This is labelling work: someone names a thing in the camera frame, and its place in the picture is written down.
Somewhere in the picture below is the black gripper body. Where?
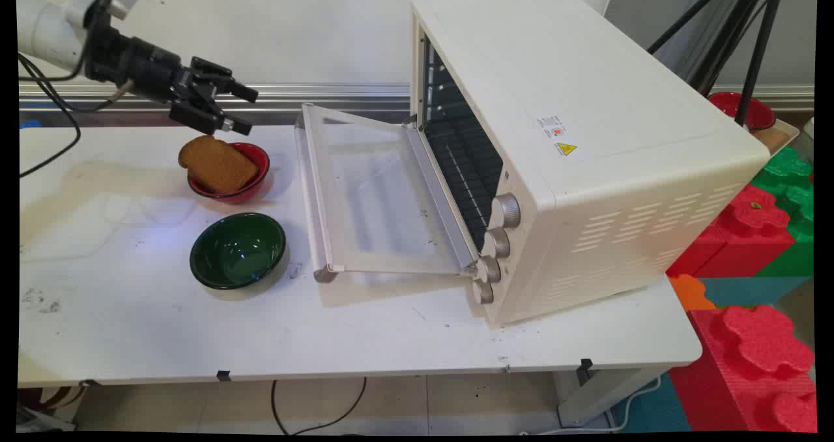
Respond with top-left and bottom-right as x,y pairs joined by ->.
85,26 -> 223,122

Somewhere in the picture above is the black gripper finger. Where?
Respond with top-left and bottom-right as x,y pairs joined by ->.
190,57 -> 259,104
169,102 -> 253,136

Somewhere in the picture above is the brown bread slice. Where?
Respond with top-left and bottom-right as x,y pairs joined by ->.
179,136 -> 260,195

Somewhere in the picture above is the green bowl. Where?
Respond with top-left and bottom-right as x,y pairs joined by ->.
190,213 -> 287,291

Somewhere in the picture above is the glass oven door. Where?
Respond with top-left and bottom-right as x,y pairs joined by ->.
295,103 -> 480,283

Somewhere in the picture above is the cream toaster oven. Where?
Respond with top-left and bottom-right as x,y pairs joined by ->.
410,0 -> 771,329

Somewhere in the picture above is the white table leg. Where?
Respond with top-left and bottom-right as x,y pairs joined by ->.
554,366 -> 670,428

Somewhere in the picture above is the orange foam piece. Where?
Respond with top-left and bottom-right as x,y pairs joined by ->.
669,274 -> 717,312

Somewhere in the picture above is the black tripod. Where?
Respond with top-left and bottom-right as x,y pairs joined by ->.
647,0 -> 786,127

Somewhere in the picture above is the red bowl with dark rim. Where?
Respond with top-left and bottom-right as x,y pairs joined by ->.
708,92 -> 776,131

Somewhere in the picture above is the green foam block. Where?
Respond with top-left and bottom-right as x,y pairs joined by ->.
751,146 -> 815,278

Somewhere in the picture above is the large red foam block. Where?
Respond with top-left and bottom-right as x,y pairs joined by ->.
670,305 -> 818,434

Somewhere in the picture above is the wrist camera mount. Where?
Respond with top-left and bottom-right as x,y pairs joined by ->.
65,0 -> 147,29

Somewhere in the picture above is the aluminium rail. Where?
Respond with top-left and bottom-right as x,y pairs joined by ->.
18,82 -> 815,127

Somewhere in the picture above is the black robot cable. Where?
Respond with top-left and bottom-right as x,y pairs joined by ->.
18,52 -> 134,179

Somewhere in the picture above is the black floor cable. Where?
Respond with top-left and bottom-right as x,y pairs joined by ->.
270,377 -> 367,436

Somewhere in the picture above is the white floor cable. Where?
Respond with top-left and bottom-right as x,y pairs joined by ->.
521,374 -> 663,436

